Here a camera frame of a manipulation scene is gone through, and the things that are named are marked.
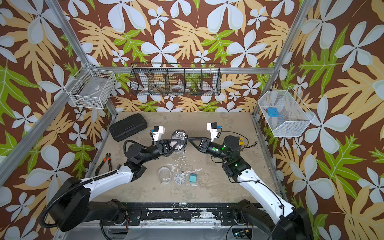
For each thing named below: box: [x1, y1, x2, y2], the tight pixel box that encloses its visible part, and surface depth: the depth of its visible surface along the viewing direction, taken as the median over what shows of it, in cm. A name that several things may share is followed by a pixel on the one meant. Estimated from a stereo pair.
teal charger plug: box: [189, 174, 198, 184], surface depth 87 cm
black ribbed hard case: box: [109, 113, 148, 142], surface depth 107 cm
